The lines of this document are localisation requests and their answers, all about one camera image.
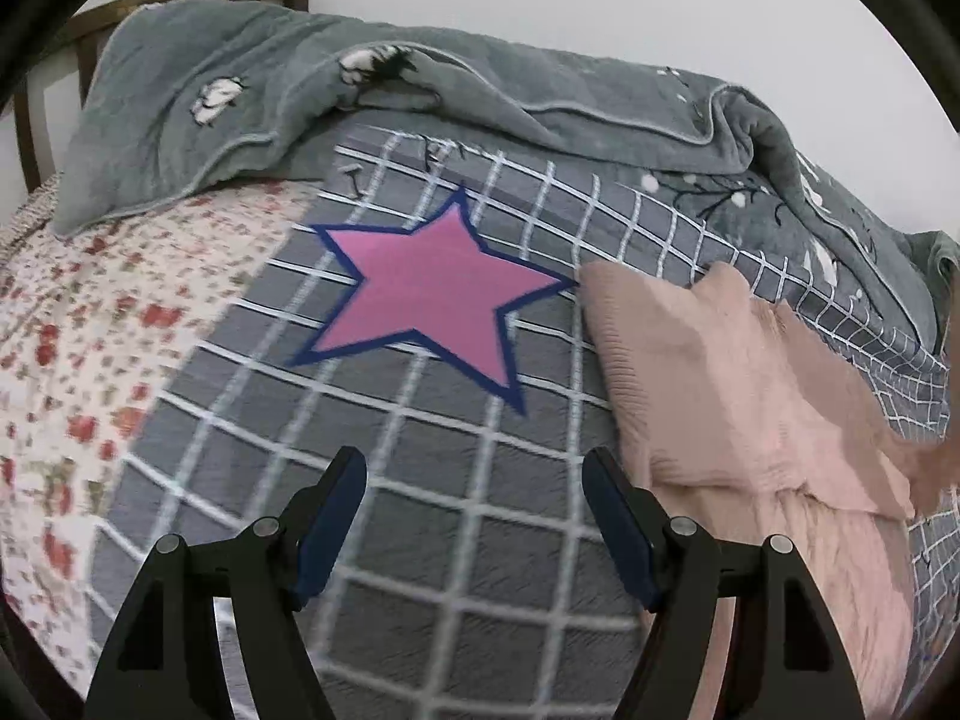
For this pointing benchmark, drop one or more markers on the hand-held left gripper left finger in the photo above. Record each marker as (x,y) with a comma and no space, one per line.
(328,534)

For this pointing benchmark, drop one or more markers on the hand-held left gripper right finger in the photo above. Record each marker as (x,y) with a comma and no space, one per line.
(622,534)

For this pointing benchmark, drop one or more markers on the dark wooden headboard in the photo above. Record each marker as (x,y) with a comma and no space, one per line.
(26,120)

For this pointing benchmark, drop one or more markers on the grey-green cloth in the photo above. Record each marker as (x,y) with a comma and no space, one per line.
(937,262)

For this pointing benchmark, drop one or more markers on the grey checked star blanket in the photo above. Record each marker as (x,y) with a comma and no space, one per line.
(450,465)

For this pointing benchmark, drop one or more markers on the grey fleece blanket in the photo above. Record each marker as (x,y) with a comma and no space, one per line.
(225,90)

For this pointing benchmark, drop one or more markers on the floral bed sheet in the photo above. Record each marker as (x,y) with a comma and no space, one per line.
(90,330)

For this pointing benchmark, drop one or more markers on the pink knit sweater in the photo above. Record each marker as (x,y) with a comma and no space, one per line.
(712,390)

